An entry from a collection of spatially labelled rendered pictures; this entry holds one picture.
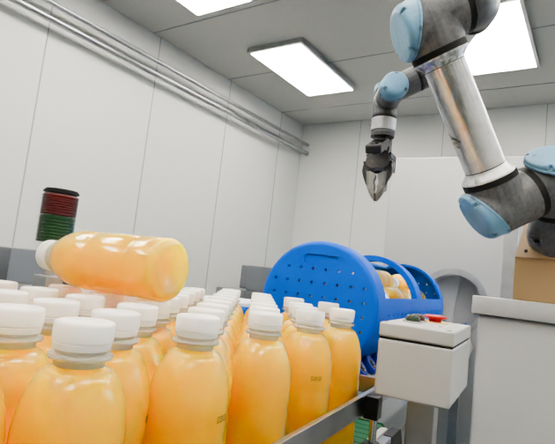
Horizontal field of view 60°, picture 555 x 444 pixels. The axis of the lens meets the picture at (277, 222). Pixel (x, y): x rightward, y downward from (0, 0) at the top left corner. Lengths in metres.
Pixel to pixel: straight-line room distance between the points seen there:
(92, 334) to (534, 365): 0.99
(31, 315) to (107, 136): 4.44
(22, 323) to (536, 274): 1.10
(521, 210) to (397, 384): 0.55
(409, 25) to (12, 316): 0.88
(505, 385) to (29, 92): 3.99
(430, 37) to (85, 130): 3.91
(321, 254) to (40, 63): 3.73
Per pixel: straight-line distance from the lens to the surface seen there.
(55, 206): 0.96
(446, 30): 1.08
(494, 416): 1.21
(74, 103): 4.66
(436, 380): 0.70
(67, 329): 0.34
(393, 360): 0.71
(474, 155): 1.10
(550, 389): 1.19
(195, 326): 0.43
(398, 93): 1.42
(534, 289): 1.28
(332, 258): 1.10
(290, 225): 7.16
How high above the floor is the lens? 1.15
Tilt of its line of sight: 6 degrees up
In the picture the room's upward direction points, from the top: 6 degrees clockwise
